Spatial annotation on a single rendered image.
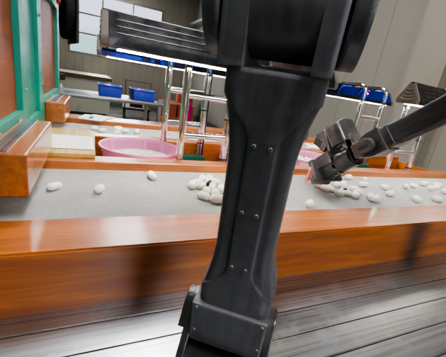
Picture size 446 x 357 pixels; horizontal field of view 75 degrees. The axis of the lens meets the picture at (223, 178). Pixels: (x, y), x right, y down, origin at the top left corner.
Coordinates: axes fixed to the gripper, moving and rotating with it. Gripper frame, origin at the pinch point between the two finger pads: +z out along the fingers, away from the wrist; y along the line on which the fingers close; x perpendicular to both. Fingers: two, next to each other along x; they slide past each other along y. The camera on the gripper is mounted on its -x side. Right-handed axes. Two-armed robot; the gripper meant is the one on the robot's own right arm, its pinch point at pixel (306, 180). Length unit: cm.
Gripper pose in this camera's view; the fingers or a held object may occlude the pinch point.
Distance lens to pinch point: 95.8
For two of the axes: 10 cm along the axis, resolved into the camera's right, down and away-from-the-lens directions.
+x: 1.4, 9.3, -3.3
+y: -9.1, -0.1, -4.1
